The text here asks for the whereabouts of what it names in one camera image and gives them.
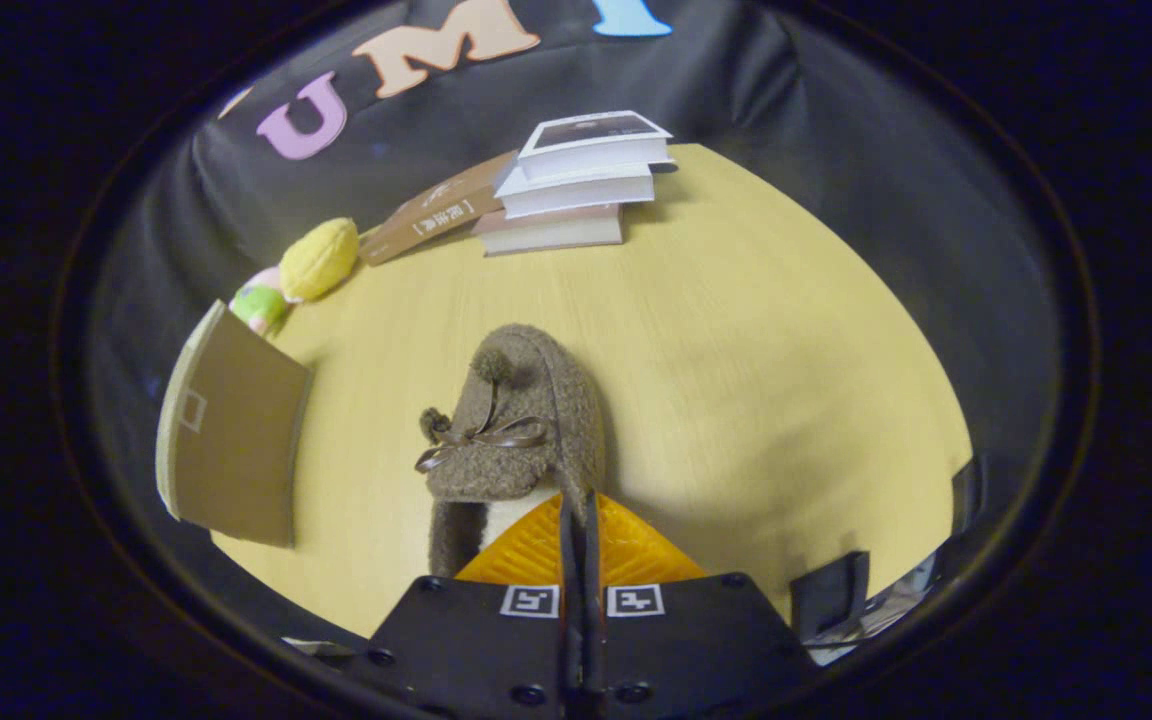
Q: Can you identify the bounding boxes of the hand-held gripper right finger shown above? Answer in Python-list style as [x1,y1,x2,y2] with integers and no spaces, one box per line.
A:
[582,490,823,720]

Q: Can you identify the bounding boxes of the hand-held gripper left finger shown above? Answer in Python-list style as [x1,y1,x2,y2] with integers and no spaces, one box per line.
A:
[351,490,583,720]

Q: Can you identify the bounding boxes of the brown fuzzy shoe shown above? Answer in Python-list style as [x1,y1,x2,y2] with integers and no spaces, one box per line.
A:
[414,322,607,582]

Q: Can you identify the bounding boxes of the brown cardboard storage box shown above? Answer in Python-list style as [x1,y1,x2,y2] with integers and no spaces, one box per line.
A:
[154,298,315,549]

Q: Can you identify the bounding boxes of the black rectangular object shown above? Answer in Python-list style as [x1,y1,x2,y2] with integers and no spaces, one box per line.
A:
[950,457,984,538]
[790,551,872,643]

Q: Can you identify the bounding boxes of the yellow plush toy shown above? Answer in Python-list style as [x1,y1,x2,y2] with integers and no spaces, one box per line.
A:
[229,217,361,340]

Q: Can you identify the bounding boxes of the pinkish book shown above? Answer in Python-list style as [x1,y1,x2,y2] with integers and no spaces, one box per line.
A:
[471,203,628,259]

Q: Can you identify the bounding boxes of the brown book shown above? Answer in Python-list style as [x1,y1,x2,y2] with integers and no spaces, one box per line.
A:
[358,150,520,268]

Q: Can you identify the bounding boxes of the white book with dark cover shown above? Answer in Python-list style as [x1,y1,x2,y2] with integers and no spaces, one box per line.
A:
[516,110,676,182]

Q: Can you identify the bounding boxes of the black backdrop cloth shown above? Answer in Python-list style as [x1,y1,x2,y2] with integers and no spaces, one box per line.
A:
[86,0,1069,656]

